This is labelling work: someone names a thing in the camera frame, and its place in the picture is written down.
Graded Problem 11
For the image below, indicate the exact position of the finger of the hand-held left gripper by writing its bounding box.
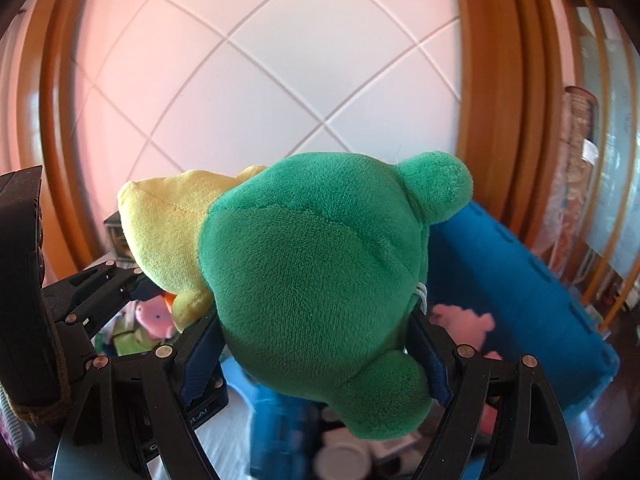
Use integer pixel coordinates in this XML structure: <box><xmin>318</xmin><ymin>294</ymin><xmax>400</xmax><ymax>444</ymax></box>
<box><xmin>45</xmin><ymin>259</ymin><xmax>168</xmax><ymax>328</ymax></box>

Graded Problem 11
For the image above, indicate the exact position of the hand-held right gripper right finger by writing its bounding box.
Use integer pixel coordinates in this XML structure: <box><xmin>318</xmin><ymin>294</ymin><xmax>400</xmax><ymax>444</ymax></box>
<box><xmin>410</xmin><ymin>309</ymin><xmax>582</xmax><ymax>480</ymax></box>

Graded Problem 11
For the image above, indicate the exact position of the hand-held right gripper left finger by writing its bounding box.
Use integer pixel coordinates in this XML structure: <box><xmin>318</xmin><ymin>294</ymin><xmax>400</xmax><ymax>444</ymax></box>
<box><xmin>52</xmin><ymin>312</ymin><xmax>227</xmax><ymax>480</ymax></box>

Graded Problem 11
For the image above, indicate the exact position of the blue plastic crate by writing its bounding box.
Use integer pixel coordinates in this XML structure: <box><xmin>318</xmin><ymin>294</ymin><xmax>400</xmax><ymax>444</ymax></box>
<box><xmin>429</xmin><ymin>202</ymin><xmax>622</xmax><ymax>417</ymax></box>

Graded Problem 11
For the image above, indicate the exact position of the green and yellow plush toy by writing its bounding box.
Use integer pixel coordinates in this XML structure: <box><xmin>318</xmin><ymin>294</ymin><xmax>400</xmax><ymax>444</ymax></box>
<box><xmin>117</xmin><ymin>150</ymin><xmax>474</xmax><ymax>442</ymax></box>

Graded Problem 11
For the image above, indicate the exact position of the black gift box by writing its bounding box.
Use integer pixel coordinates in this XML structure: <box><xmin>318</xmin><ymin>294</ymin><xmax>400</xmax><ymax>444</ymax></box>
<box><xmin>104</xmin><ymin>212</ymin><xmax>133</xmax><ymax>260</ymax></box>

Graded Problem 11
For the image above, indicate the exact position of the pink soft toy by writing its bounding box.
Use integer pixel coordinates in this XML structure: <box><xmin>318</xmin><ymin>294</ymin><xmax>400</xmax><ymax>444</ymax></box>
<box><xmin>431</xmin><ymin>302</ymin><xmax>497</xmax><ymax>348</ymax></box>

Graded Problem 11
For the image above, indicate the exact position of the pink pig plush toy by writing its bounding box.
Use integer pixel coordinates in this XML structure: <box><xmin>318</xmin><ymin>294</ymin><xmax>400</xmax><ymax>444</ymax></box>
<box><xmin>134</xmin><ymin>296</ymin><xmax>177</xmax><ymax>341</ymax></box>

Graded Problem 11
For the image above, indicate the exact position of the white round container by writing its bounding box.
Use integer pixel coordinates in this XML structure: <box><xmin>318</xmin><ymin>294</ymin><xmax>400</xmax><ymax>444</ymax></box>
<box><xmin>315</xmin><ymin>442</ymin><xmax>374</xmax><ymax>480</ymax></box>

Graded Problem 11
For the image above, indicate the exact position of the patterned fabric roll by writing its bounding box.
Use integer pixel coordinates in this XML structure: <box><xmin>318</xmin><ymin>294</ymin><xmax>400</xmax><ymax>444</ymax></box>
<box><xmin>547</xmin><ymin>86</ymin><xmax>602</xmax><ymax>273</ymax></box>

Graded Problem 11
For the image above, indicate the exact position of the glass cabinet door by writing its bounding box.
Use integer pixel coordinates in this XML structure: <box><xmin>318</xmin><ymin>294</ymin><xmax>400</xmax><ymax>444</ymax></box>
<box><xmin>557</xmin><ymin>0</ymin><xmax>640</xmax><ymax>313</ymax></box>

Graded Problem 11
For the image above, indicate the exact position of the white padded wooden headboard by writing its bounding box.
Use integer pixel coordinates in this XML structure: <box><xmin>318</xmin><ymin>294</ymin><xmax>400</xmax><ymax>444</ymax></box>
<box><xmin>0</xmin><ymin>0</ymin><xmax>568</xmax><ymax>273</ymax></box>

